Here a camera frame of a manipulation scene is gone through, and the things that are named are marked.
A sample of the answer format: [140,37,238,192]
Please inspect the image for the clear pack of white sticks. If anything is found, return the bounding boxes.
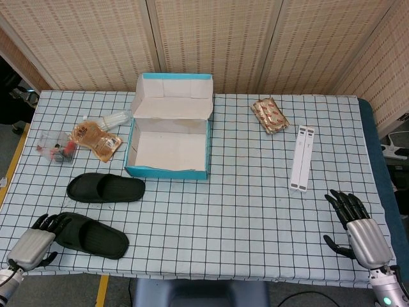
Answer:
[83,109,132,132]

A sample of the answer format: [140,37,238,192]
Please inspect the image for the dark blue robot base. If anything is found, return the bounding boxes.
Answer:
[132,278,271,307]

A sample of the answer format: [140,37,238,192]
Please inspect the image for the gold foil snack package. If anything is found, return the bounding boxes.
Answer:
[251,98,290,136]

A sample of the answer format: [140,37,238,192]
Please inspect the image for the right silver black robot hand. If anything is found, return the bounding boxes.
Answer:
[323,189,394,269]

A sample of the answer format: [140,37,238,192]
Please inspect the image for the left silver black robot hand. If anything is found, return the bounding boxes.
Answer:
[6,213,70,272]

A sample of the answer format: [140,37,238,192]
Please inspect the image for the blue checked tablecloth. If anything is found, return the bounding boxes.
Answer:
[0,90,400,282]

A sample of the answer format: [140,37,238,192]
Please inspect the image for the bamboo folding screen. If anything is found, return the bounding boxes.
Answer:
[0,0,409,140]

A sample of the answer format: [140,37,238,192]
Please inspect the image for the brown sauce pouch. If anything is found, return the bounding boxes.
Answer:
[69,120,124,164]

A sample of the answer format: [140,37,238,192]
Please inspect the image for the dark blue padded table edge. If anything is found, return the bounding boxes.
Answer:
[357,97,402,282]

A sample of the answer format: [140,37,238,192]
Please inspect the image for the clear bag red item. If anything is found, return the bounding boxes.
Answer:
[36,130,77,166]

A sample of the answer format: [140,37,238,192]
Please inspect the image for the turquoise cardboard shoe box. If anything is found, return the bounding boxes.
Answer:
[123,72,214,180]

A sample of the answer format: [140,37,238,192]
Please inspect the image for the black rubber slipper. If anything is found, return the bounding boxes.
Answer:
[66,172,146,203]
[54,211,130,260]

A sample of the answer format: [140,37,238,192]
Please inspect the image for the white flat rectangular device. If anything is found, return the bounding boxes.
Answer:
[289,125,315,193]

